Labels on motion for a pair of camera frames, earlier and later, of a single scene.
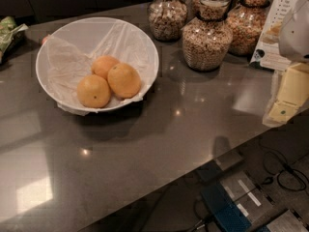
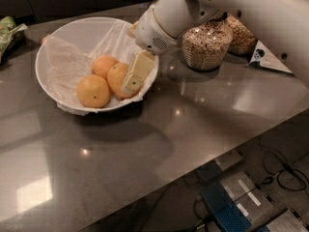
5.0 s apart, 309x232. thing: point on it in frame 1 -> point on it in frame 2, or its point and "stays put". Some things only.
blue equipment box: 225,209 stays put
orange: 124,81 stays put
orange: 102,65 stays put
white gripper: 295,38 -> 151,32
